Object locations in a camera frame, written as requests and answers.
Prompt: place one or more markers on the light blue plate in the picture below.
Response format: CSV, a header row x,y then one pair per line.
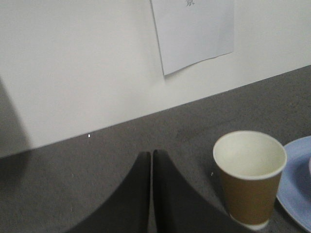
x,y
294,192

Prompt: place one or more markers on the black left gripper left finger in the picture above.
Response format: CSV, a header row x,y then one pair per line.
x,y
127,209

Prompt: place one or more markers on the brown paper cup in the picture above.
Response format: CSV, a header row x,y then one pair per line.
x,y
250,165

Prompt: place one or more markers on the grey stone countertop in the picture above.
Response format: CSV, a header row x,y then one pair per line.
x,y
53,188

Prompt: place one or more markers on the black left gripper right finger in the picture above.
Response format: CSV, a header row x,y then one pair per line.
x,y
179,208

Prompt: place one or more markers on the white paper sheet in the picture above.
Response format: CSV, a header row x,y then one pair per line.
x,y
191,31

